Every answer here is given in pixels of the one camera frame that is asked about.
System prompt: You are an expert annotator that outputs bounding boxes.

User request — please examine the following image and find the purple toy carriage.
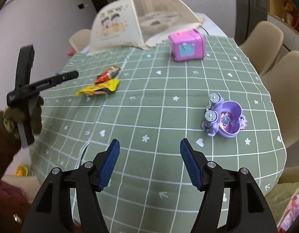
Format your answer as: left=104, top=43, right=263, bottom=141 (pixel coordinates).
left=201, top=93, right=247, bottom=138

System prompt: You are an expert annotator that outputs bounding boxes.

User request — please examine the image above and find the mesh food cover tent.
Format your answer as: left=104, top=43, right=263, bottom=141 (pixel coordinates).
left=88, top=0, right=202, bottom=55

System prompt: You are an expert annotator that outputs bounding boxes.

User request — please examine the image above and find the green checked tablecloth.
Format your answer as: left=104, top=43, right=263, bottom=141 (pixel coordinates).
left=30, top=36, right=286, bottom=232

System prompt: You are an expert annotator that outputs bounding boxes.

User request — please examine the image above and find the orange red snack packet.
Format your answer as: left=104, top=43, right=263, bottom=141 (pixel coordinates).
left=95, top=66, right=121, bottom=84

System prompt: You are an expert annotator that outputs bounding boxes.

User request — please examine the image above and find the yellow plastic trash bag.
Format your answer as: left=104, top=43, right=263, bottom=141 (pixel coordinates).
left=265, top=183, right=299, bottom=232

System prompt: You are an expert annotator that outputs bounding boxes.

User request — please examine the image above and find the middle beige chair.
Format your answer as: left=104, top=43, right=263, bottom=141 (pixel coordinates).
left=261, top=50, right=299, bottom=148

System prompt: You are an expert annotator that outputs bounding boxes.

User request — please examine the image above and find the pink toy box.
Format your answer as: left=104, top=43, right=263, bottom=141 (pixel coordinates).
left=169, top=29, right=206, bottom=62

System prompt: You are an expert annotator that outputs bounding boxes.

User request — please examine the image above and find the far beige chair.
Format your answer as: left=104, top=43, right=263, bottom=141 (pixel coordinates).
left=240, top=21, right=284, bottom=76

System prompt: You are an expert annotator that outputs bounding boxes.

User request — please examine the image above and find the yellow snack packet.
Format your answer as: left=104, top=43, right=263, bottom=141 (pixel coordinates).
left=76, top=79, right=120, bottom=96

